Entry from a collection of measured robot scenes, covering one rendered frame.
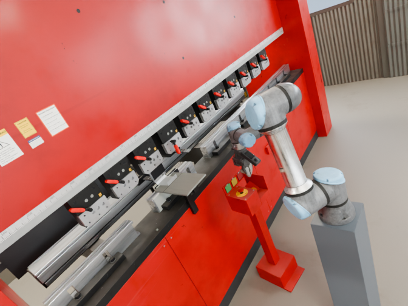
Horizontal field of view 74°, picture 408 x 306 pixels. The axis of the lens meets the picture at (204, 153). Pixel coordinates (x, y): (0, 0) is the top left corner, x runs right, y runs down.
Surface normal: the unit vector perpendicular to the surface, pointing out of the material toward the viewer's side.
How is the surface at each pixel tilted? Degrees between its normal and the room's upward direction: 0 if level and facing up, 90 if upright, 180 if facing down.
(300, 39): 90
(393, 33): 90
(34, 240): 90
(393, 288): 0
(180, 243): 90
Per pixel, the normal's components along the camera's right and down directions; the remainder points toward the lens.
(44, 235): 0.76, -0.01
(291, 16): -0.54, 0.55
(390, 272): -0.37, -0.83
